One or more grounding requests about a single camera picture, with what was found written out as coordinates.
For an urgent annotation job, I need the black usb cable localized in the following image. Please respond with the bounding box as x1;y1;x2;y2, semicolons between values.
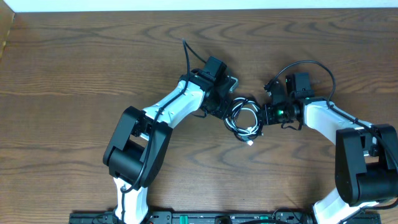
223;96;264;142

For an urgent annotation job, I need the white usb cable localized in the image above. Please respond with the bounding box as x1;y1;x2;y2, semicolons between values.
224;98;262;147

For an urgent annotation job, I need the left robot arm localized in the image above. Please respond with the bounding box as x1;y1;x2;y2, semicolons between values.
103;57;238;223

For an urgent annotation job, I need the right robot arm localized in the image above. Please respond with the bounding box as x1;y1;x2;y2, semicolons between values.
262;73;397;223

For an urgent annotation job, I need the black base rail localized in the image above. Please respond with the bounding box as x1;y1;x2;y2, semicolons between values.
68;210;315;224

